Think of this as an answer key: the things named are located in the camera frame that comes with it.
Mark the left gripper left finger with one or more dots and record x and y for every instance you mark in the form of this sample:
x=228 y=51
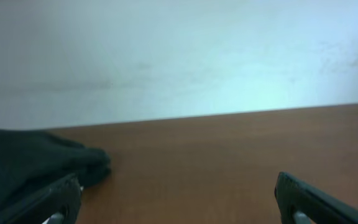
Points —
x=58 y=202

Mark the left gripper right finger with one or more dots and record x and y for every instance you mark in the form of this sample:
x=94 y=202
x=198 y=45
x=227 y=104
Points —
x=299 y=202

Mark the black Nike t-shirt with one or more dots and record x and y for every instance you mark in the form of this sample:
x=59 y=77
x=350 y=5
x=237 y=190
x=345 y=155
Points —
x=30 y=160

